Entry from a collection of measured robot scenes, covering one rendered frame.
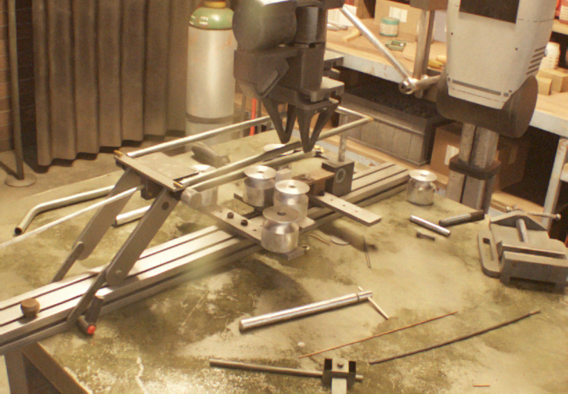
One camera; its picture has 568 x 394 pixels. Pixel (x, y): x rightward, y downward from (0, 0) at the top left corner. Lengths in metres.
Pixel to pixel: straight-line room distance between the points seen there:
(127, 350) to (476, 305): 0.47
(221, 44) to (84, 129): 1.04
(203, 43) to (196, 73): 0.13
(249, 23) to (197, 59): 2.03
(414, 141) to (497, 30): 1.03
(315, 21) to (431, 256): 0.40
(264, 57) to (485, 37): 0.86
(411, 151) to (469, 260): 1.52
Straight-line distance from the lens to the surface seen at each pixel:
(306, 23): 0.90
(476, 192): 1.76
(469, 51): 1.65
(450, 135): 2.49
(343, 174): 1.15
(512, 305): 1.00
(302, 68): 0.89
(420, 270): 1.04
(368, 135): 2.68
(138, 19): 3.61
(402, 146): 2.60
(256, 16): 0.85
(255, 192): 1.06
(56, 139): 3.55
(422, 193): 1.24
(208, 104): 2.91
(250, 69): 0.86
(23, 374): 1.15
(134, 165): 0.89
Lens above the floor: 1.38
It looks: 24 degrees down
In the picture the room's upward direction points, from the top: 5 degrees clockwise
